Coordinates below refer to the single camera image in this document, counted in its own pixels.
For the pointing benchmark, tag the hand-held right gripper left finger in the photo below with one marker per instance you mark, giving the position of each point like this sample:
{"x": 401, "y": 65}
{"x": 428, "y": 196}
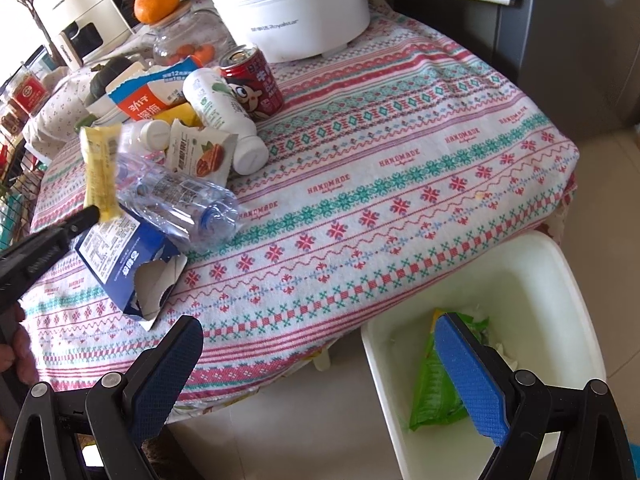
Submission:
{"x": 165, "y": 375}

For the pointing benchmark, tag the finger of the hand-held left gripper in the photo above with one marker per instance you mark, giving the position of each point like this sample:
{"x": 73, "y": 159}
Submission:
{"x": 77, "y": 222}

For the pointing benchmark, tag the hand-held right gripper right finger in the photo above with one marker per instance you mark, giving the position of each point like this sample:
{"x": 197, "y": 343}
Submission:
{"x": 470, "y": 380}

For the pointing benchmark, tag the torn blue carton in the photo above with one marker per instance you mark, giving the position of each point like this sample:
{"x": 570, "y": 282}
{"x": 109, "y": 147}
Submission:
{"x": 115, "y": 255}

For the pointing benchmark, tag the yellow snack wrapper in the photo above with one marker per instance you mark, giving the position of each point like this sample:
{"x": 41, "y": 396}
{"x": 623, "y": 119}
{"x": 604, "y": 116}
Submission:
{"x": 100, "y": 170}

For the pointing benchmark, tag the white plastic bin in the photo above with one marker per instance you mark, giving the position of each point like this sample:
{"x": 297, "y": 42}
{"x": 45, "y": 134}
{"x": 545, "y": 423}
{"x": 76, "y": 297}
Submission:
{"x": 525, "y": 285}

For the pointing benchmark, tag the orange and white carton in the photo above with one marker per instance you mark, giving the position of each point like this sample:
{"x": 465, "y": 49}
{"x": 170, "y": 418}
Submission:
{"x": 145, "y": 92}

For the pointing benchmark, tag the person's left hand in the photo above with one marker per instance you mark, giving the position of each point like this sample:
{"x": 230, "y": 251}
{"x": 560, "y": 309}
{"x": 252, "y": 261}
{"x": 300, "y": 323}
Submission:
{"x": 20, "y": 355}

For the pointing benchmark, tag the green snack packet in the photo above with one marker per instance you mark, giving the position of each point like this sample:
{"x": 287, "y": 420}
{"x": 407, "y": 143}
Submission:
{"x": 430, "y": 390}

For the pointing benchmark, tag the white crumpled paper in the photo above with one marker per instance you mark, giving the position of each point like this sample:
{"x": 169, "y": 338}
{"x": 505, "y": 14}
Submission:
{"x": 505, "y": 350}

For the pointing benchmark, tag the clear plastic water bottle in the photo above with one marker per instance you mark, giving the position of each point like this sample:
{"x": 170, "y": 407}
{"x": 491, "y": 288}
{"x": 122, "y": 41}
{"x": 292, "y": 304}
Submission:
{"x": 175, "y": 200}

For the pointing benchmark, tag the small white-capped bottle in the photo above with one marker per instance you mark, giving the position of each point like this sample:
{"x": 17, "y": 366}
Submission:
{"x": 152, "y": 135}

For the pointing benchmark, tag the white small-print cloth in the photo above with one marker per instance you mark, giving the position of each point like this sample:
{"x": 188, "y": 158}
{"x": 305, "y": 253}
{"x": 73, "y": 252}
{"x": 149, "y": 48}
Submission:
{"x": 55, "y": 105}

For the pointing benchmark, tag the red box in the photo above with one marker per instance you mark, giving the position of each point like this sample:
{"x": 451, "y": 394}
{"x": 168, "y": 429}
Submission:
{"x": 27, "y": 92}

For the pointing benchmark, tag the small juice carton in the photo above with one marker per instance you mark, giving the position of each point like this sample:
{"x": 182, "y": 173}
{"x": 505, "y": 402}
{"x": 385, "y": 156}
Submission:
{"x": 210, "y": 152}

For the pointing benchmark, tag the small yellow packet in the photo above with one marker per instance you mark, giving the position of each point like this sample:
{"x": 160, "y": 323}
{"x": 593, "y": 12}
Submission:
{"x": 187, "y": 116}

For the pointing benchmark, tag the white bottle with green print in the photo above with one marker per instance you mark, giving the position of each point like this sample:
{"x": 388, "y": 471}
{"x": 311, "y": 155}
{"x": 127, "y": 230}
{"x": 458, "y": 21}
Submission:
{"x": 215, "y": 100}

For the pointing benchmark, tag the white round bottle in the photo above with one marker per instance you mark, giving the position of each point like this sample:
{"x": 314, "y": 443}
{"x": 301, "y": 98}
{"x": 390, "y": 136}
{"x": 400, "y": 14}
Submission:
{"x": 250, "y": 152}

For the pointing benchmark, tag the patterned knit tablecloth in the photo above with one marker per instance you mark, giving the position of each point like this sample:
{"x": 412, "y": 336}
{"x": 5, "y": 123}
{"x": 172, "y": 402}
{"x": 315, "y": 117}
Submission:
{"x": 375, "y": 185}

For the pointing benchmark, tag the glass jar with wooden lid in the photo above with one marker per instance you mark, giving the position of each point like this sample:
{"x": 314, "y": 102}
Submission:
{"x": 190, "y": 35}

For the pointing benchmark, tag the white kitchen appliance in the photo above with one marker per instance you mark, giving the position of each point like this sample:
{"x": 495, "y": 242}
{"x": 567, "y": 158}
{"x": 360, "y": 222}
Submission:
{"x": 75, "y": 0}

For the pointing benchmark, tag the red drink can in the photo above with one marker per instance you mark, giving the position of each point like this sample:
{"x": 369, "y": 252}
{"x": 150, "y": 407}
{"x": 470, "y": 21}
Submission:
{"x": 255, "y": 85}

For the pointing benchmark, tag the orange mandarin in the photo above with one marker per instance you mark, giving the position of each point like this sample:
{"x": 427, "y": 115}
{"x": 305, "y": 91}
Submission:
{"x": 156, "y": 4}

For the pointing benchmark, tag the white electric pot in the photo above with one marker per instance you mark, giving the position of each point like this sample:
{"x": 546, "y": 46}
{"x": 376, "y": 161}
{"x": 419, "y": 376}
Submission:
{"x": 290, "y": 15}

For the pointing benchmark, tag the grey refrigerator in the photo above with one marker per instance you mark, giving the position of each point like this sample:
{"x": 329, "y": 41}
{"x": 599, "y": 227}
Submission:
{"x": 575, "y": 35}

